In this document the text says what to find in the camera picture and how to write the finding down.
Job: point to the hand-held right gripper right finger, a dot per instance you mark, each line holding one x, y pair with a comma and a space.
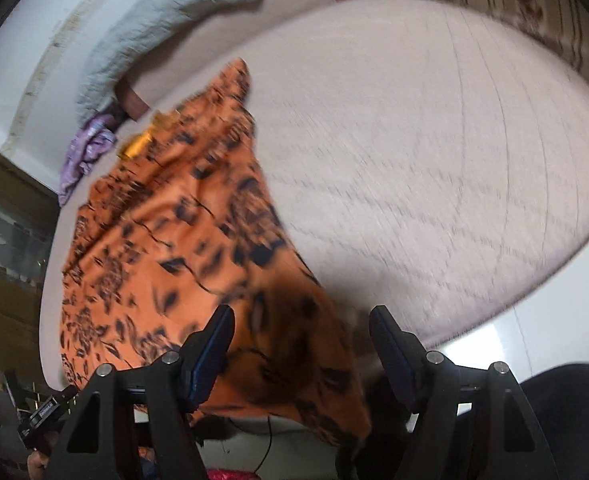
394, 355

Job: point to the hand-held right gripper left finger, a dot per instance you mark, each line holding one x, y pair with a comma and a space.
209, 355

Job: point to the orange black floral garment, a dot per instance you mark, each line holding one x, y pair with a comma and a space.
174, 220

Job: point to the red sparkly cloth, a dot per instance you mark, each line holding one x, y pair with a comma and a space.
229, 475

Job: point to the glass cabinet door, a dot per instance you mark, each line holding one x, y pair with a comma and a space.
4, 240

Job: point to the person's black pants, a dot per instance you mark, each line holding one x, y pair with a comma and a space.
574, 410

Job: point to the pink quilted bed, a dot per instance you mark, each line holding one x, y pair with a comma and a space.
399, 160

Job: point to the purple floral garment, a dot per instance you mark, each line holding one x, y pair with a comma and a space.
84, 152

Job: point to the grey quilted pillow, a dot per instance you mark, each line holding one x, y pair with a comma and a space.
139, 35

